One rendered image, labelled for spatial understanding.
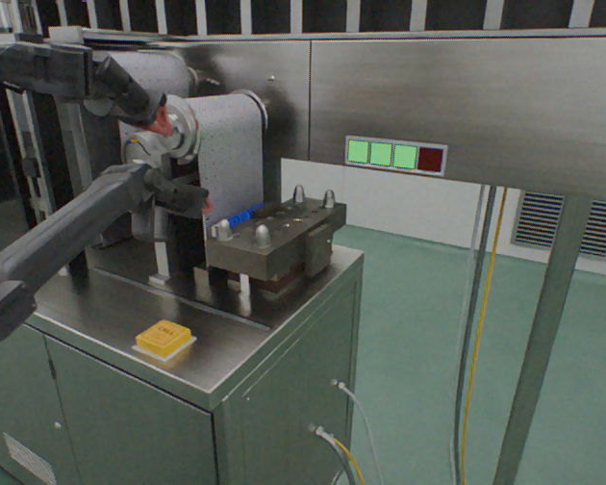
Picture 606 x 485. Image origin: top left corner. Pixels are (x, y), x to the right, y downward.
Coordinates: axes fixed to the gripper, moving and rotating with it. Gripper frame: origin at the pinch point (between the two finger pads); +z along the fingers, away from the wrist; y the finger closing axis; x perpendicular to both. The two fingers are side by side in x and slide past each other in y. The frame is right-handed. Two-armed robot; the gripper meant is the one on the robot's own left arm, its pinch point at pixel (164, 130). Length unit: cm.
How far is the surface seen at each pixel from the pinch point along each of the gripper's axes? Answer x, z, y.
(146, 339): -39.6, 4.2, 14.1
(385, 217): 95, 276, -26
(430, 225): 96, 274, 11
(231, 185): -1.1, 20.3, 5.7
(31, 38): 8.1, -15.1, -29.7
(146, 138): 0.3, 5.7, -10.3
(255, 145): 11.7, 23.0, 5.7
